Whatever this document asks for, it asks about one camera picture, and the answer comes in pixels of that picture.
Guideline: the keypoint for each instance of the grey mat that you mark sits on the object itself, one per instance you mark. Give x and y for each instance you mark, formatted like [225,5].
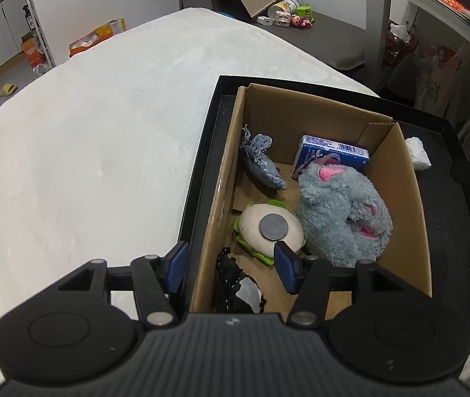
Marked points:
[326,41]

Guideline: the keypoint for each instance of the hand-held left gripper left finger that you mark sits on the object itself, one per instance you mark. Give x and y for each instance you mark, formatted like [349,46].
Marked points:
[177,266]

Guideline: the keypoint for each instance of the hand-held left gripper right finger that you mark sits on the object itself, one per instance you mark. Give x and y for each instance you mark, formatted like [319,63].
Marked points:
[286,271]

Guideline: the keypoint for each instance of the white can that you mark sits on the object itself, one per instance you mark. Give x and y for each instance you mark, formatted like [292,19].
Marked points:
[284,5]

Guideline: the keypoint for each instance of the blue tissue pack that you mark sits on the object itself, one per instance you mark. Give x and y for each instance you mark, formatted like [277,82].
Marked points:
[326,149]

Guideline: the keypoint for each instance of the red basket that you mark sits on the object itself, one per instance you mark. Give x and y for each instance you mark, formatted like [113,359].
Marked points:
[400,47]

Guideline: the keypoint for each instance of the yellow slipper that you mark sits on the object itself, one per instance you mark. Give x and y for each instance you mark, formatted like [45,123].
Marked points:
[8,89]

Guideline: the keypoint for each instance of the printed plastic bag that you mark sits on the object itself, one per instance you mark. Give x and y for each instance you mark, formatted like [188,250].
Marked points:
[437,78]

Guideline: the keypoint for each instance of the white cabinet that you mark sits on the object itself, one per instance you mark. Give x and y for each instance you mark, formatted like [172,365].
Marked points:
[7,20]

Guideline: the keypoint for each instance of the grey plush toy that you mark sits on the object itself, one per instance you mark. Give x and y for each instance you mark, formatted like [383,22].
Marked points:
[334,211]

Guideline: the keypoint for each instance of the orange box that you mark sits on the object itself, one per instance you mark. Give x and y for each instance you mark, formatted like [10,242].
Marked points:
[32,51]

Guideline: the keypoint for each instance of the cardboard box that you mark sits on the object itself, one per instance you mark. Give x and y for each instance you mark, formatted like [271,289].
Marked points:
[330,107]

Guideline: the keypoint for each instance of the red toy figure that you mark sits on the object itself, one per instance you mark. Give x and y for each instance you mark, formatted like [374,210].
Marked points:
[302,21]

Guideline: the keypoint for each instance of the black plush car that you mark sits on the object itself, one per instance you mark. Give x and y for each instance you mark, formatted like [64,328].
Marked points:
[229,281]

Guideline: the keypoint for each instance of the white charger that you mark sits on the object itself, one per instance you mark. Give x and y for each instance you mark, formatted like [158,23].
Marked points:
[264,20]

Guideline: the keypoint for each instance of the plush burger toy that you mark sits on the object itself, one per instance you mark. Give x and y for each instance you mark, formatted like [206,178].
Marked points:
[251,223]

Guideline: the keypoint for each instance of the grey fish plush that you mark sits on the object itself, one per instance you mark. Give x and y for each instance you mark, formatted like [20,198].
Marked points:
[262,165]

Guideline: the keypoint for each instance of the green cup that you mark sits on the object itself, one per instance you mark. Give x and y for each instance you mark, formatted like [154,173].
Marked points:
[303,10]

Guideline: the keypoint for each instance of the black tray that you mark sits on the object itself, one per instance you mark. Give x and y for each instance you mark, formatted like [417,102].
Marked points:
[450,231]

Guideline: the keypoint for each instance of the yellow carton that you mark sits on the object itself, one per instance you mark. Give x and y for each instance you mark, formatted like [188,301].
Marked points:
[96,36]

